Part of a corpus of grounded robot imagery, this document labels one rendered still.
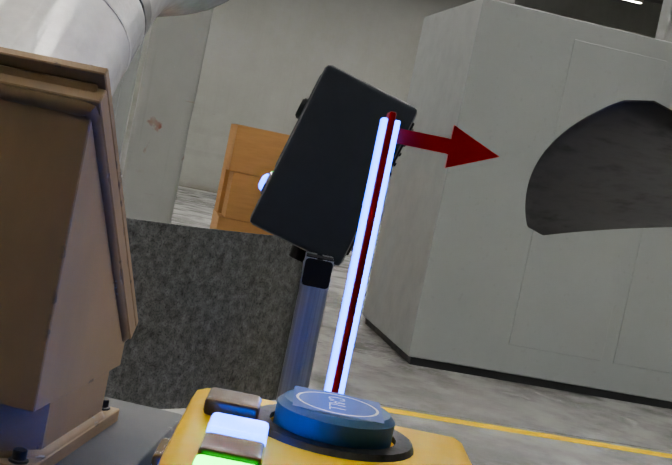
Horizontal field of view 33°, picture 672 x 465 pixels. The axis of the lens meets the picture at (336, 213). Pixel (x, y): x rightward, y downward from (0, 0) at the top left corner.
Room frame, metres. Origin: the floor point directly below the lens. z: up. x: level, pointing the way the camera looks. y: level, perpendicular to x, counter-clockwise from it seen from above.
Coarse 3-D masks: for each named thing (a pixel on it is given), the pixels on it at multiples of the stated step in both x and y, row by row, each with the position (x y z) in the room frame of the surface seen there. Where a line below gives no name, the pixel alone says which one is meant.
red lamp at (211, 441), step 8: (208, 432) 0.32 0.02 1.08; (208, 440) 0.31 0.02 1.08; (216, 440) 0.31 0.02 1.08; (224, 440) 0.31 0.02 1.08; (232, 440) 0.31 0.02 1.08; (240, 440) 0.31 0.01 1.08; (248, 440) 0.32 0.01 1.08; (200, 448) 0.30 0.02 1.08; (208, 448) 0.30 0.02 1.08; (216, 448) 0.30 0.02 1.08; (224, 448) 0.30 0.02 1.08; (232, 448) 0.30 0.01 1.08; (240, 448) 0.31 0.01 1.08; (248, 448) 0.31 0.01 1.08; (256, 448) 0.31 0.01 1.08; (264, 448) 0.32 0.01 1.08; (216, 456) 0.30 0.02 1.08; (224, 456) 0.30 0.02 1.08; (232, 456) 0.30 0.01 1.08; (240, 456) 0.30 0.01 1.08; (248, 456) 0.30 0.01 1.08; (256, 456) 0.30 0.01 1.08; (256, 464) 0.30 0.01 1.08
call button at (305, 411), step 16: (288, 400) 0.36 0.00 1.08; (304, 400) 0.36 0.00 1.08; (320, 400) 0.37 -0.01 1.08; (336, 400) 0.37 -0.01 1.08; (352, 400) 0.38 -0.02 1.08; (368, 400) 0.38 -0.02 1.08; (288, 416) 0.35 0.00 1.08; (304, 416) 0.35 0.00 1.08; (320, 416) 0.35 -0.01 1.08; (336, 416) 0.35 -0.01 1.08; (352, 416) 0.35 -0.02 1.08; (368, 416) 0.36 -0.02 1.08; (384, 416) 0.36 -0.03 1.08; (304, 432) 0.35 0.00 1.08; (320, 432) 0.35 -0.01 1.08; (336, 432) 0.35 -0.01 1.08; (352, 432) 0.35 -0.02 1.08; (368, 432) 0.35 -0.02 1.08; (384, 432) 0.36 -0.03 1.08; (368, 448) 0.35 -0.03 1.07; (384, 448) 0.36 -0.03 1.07
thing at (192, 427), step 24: (192, 408) 0.37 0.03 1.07; (264, 408) 0.38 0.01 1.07; (192, 432) 0.33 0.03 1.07; (288, 432) 0.35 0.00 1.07; (408, 432) 0.39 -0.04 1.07; (168, 456) 0.31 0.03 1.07; (192, 456) 0.31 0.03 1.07; (264, 456) 0.32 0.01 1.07; (288, 456) 0.33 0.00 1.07; (312, 456) 0.34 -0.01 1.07; (336, 456) 0.34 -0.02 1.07; (360, 456) 0.34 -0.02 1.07; (384, 456) 0.35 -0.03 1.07; (408, 456) 0.36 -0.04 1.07; (432, 456) 0.37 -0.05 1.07; (456, 456) 0.37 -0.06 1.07
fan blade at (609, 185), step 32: (576, 128) 0.58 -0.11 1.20; (608, 128) 0.56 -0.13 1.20; (640, 128) 0.55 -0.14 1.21; (544, 160) 0.63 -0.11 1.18; (576, 160) 0.62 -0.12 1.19; (608, 160) 0.61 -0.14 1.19; (640, 160) 0.60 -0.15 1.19; (544, 192) 0.68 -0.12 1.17; (576, 192) 0.67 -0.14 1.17; (608, 192) 0.66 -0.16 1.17; (640, 192) 0.65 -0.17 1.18; (544, 224) 0.73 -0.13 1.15; (576, 224) 0.72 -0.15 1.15; (608, 224) 0.72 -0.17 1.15; (640, 224) 0.72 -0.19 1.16
